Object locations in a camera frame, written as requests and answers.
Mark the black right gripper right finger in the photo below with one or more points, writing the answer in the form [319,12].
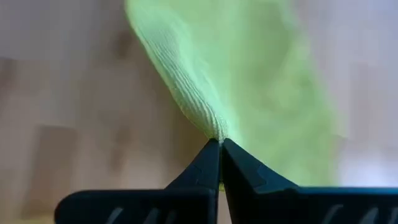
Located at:
[264,202]

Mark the green microfiber towel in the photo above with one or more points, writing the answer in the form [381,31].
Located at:
[233,77]

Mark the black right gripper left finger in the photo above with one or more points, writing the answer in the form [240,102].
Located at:
[186,202]

